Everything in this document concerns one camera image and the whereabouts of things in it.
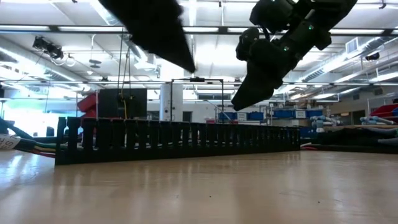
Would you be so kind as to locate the black sleeve with white label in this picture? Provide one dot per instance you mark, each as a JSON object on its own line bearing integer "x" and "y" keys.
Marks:
{"x": 18, "y": 142}

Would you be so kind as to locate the white building column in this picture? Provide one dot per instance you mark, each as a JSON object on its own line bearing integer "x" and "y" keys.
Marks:
{"x": 171, "y": 102}

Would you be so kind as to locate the wooden workbench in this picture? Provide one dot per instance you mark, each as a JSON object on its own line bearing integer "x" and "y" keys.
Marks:
{"x": 357, "y": 126}

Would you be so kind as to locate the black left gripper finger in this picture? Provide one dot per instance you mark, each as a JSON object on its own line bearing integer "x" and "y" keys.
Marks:
{"x": 155, "y": 28}

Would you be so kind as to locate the long light bar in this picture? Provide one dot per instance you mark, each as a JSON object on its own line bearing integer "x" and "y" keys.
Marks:
{"x": 93, "y": 29}

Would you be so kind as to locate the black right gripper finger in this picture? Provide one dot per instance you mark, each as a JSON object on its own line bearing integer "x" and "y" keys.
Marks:
{"x": 252, "y": 90}

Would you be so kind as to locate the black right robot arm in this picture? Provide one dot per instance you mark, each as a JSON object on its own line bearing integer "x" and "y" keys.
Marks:
{"x": 311, "y": 18}

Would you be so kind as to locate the red bin shelving rack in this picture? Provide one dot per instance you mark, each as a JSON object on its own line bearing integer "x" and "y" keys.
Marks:
{"x": 87, "y": 104}

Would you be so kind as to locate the blue storage bins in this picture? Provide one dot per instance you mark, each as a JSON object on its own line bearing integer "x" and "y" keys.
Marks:
{"x": 283, "y": 114}

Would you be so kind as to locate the red storage bin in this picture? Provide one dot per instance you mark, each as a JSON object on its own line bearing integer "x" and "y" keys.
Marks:
{"x": 384, "y": 110}

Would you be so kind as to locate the black chair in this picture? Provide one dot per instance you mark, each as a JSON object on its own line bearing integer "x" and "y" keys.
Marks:
{"x": 50, "y": 131}

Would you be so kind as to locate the black display panel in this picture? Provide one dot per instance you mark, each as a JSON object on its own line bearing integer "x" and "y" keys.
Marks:
{"x": 133, "y": 102}

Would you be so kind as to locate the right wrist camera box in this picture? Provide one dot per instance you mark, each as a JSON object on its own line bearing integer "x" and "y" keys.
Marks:
{"x": 247, "y": 43}

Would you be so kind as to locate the black ceiling fixture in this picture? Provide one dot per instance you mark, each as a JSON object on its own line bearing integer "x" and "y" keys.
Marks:
{"x": 372, "y": 56}

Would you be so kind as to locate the black mounted camera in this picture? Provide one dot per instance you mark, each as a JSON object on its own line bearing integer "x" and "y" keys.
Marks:
{"x": 49, "y": 48}

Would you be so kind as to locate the grey blue rolled tube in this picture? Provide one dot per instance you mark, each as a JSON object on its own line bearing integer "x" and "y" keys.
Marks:
{"x": 323, "y": 121}
{"x": 376, "y": 120}

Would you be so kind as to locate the black aluminium table frame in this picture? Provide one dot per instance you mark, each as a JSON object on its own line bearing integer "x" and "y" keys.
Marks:
{"x": 43, "y": 139}

